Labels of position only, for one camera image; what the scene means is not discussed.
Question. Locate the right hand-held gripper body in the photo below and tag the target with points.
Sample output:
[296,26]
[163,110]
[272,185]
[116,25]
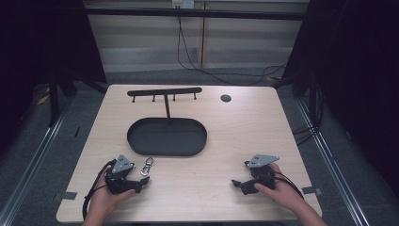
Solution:
[262,174]

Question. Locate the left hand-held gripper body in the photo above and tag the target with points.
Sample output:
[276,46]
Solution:
[120,175]

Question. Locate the black key rack with tray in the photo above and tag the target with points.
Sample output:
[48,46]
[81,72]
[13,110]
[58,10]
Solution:
[166,138]

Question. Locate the person's right hand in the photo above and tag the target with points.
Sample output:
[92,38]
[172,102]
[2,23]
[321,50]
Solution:
[282,191]

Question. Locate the person's left hand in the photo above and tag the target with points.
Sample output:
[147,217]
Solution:
[105,201]

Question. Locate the grey tape strip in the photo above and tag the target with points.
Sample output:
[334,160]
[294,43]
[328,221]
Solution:
[312,190]
[66,196]

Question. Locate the small black floor tape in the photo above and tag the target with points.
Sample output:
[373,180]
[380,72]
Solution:
[77,132]

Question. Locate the black metal stand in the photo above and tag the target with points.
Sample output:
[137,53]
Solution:
[54,100]

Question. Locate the dark curtain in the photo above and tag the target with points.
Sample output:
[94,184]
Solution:
[360,78]
[31,47]

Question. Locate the metal floor rail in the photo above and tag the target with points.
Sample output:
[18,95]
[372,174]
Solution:
[332,169]
[34,163]

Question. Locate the black horizontal frame bar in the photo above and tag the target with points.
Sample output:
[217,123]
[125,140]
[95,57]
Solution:
[194,13]

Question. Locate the white wall socket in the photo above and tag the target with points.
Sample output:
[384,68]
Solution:
[183,3]

